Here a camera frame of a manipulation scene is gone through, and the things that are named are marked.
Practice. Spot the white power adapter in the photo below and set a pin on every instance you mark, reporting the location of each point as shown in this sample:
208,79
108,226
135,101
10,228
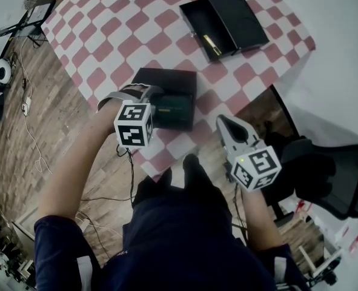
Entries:
26,104

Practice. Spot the person's black trouser legs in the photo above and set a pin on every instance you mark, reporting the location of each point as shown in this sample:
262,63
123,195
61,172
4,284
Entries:
194,186

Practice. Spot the black tripod stand with board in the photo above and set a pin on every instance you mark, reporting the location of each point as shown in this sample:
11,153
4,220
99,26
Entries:
30,18

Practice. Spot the light wooden frame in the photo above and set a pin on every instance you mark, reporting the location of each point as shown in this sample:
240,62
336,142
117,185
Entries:
312,259

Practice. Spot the person's left forearm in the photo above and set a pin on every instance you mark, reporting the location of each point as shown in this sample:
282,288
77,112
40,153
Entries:
75,162

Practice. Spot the person's right forearm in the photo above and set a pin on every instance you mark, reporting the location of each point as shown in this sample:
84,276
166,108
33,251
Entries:
262,217

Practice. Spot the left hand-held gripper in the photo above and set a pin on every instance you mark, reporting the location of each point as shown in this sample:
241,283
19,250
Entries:
133,123

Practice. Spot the white round device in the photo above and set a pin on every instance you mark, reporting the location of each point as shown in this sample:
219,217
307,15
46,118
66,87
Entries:
3,71

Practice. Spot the person's navy shirt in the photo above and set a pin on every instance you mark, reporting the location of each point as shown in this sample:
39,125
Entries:
172,247

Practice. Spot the dark green packet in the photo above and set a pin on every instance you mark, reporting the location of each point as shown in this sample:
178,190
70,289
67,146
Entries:
175,109

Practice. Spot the red white checkered tablecloth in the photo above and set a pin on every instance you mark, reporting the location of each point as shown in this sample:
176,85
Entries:
130,32

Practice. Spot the black cardboard box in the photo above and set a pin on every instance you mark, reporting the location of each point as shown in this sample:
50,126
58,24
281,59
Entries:
172,82

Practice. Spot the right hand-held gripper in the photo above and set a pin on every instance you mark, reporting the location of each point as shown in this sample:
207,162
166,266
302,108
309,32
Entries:
256,168

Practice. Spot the black mesh office chair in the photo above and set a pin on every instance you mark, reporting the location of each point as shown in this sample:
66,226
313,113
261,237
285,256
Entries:
333,174

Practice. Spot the gold striped packet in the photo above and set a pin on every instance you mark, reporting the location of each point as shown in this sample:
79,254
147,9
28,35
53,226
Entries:
212,45

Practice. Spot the black hinged container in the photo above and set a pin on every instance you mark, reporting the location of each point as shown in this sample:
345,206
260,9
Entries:
227,23

